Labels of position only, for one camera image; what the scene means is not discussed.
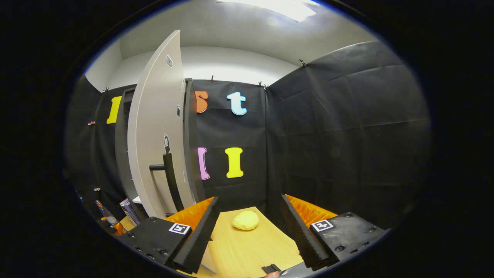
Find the blue-grey book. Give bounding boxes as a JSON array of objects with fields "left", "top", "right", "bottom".
[{"left": 124, "top": 201, "right": 137, "bottom": 225}]

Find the white book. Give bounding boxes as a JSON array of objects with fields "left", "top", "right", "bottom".
[{"left": 119, "top": 198, "right": 131, "bottom": 222}]

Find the light grey cabinet door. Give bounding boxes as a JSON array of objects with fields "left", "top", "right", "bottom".
[{"left": 127, "top": 30, "right": 196, "bottom": 219}]

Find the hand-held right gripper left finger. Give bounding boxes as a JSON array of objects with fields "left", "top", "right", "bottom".
[{"left": 117, "top": 196, "right": 221, "bottom": 275}]

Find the dark grey cabinet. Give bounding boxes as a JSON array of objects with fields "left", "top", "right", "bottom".
[{"left": 115, "top": 78, "right": 207, "bottom": 222}]

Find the black backdrop cloth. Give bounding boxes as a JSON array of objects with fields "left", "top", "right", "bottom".
[{"left": 66, "top": 41, "right": 432, "bottom": 232}]

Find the yellow lumpy round object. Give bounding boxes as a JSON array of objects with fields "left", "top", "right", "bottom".
[{"left": 232, "top": 210, "right": 260, "bottom": 231}]

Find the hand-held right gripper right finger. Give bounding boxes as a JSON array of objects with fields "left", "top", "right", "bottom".
[{"left": 280, "top": 194, "right": 388, "bottom": 271}]

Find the black door handle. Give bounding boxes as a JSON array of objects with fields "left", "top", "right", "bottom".
[{"left": 149, "top": 153, "right": 185, "bottom": 212}]

